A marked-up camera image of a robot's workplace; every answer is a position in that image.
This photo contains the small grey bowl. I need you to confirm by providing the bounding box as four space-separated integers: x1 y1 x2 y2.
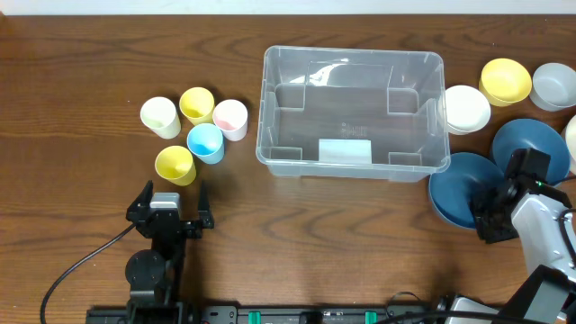
529 62 575 112

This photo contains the yellow cup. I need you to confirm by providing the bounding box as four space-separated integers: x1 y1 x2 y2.
179 87 215 125
155 146 196 186

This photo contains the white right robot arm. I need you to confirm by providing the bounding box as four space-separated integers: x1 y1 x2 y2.
445 182 575 323

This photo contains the pink cup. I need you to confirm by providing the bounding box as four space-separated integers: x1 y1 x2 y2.
212 99 248 141

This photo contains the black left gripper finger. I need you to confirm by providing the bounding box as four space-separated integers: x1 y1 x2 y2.
197 181 214 228
126 180 153 221

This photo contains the yellow cup front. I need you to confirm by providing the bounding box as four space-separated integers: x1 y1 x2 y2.
155 146 196 186

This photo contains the large cream bowl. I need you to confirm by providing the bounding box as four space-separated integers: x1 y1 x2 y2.
562 116 576 175

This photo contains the small white bowl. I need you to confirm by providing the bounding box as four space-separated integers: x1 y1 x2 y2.
445 85 491 135

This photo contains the large blue bowl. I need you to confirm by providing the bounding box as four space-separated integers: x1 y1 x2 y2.
490 119 571 185
428 152 504 230

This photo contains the yellow cup rear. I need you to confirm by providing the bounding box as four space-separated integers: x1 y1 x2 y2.
179 87 215 125

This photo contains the small yellow bowl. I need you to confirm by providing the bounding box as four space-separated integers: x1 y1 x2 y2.
479 58 532 107

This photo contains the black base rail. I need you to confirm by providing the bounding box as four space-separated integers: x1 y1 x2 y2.
85 303 429 324

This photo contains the light blue cup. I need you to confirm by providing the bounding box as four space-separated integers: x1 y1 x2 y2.
186 123 224 165

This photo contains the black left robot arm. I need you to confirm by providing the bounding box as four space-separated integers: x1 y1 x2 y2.
125 182 214 323

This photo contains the clear plastic storage bin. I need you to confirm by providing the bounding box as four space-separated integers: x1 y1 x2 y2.
256 45 451 183

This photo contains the cream cup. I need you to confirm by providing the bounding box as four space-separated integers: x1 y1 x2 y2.
139 96 181 140

